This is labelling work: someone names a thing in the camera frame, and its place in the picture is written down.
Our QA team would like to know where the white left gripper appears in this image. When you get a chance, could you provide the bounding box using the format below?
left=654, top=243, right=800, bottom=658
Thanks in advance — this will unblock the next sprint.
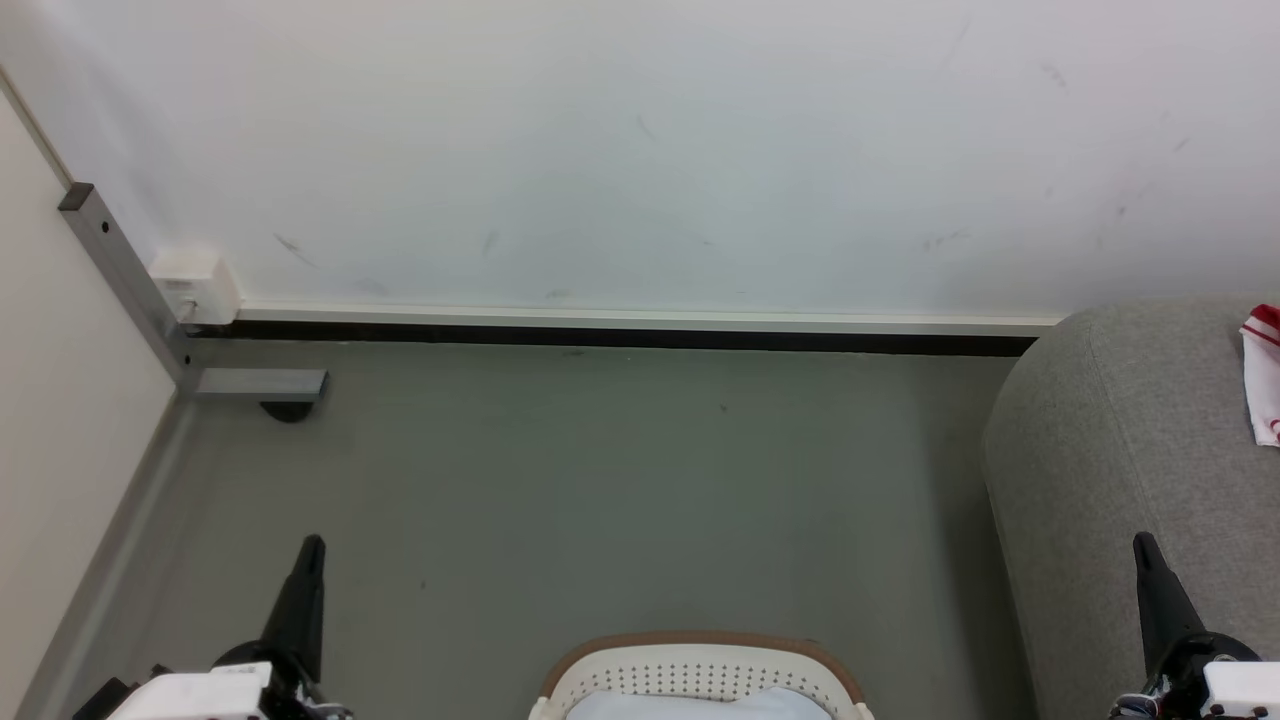
left=72, top=534, right=348, bottom=720

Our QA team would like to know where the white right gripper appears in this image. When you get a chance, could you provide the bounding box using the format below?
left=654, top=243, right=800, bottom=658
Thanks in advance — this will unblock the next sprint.
left=1110, top=531, right=1280, bottom=720

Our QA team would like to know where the red garment with white stripes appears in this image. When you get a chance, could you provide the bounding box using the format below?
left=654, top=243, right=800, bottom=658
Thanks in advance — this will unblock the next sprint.
left=1239, top=304, right=1280, bottom=448

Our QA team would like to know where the white perforated basket brown rim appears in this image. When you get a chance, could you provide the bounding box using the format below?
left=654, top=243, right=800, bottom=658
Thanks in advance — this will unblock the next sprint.
left=527, top=630, right=877, bottom=720

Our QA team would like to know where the light blue clothing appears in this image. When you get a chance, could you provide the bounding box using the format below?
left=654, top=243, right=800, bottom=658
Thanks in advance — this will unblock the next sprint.
left=563, top=686, right=833, bottom=720

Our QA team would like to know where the grey fabric sofa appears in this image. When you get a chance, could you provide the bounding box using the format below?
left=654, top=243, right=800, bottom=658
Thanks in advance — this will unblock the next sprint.
left=982, top=297, right=1280, bottom=720

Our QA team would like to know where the grey metal foot bar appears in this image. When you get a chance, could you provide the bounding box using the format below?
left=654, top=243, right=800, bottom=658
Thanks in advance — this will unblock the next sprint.
left=194, top=368, right=329, bottom=404

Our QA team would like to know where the beige partition panel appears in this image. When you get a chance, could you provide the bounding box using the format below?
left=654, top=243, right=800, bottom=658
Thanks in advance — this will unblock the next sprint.
left=0, top=75, right=179, bottom=691

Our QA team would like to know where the white and black skirting strip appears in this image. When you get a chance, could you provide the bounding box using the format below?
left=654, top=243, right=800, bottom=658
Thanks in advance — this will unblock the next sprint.
left=188, top=304, right=1063, bottom=359

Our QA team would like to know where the grey metal floor rail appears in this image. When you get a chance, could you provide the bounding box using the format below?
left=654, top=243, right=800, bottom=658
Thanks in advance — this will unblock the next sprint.
left=8, top=393, right=196, bottom=720

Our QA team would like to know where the white wall socket box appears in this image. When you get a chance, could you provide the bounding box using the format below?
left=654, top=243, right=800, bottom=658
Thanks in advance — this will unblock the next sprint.
left=149, top=247, right=242, bottom=327

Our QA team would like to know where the grey metal frame post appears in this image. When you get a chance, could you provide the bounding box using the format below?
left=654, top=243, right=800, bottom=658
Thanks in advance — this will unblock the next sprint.
left=57, top=182, right=201, bottom=398

